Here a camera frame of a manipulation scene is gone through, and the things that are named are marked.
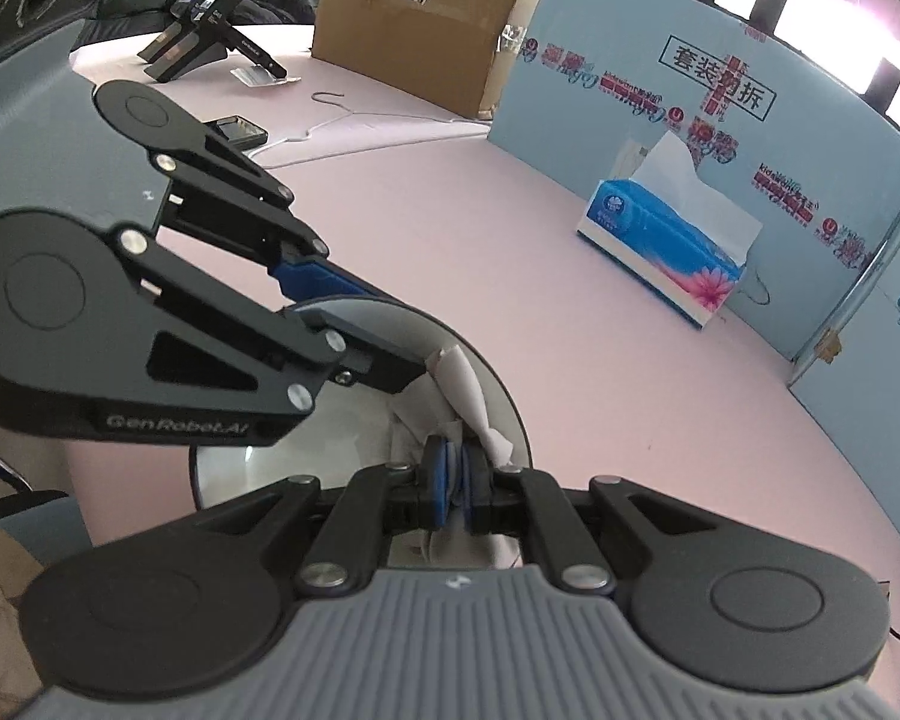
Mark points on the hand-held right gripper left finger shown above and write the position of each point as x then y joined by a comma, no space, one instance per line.
439,487

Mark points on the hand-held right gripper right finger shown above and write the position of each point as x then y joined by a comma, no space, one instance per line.
474,491

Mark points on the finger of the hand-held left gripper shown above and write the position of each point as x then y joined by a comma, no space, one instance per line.
311,281
379,371

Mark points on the white tissue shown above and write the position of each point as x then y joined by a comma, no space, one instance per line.
459,382

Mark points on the dark bowl white inside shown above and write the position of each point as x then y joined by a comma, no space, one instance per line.
270,474

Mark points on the white card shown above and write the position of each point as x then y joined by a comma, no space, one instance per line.
259,76

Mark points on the grey-blue chair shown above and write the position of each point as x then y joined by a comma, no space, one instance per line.
37,517

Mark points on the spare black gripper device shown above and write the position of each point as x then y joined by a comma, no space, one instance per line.
195,37

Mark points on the brown cardboard box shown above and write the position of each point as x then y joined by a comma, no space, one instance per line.
412,22

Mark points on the blue floral tissue box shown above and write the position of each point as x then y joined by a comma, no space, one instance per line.
660,240

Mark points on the blue foam board red print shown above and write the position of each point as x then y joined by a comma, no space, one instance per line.
645,67

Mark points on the blue foam board white print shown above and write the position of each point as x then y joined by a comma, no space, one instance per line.
870,390

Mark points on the black board clip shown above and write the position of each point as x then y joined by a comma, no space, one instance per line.
883,82
766,0

